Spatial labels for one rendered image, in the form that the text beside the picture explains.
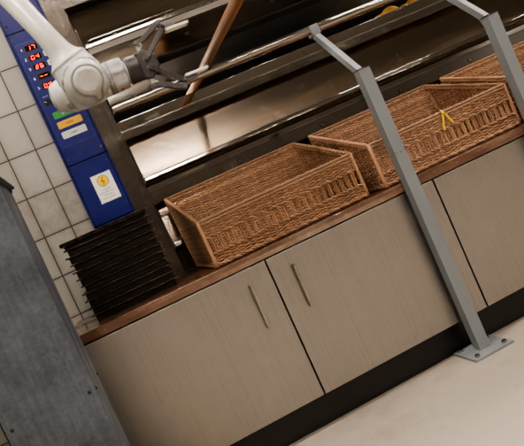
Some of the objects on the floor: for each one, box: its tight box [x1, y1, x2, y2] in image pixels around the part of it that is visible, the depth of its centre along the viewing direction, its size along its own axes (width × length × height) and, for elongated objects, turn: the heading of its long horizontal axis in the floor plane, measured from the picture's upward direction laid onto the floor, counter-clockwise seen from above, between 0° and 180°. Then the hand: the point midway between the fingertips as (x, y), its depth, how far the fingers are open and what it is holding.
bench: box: [75, 107, 524, 446], centre depth 237 cm, size 56×242×58 cm, turn 6°
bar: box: [112, 0, 524, 363], centre depth 211 cm, size 31×127×118 cm, turn 6°
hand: (194, 46), depth 186 cm, fingers open, 13 cm apart
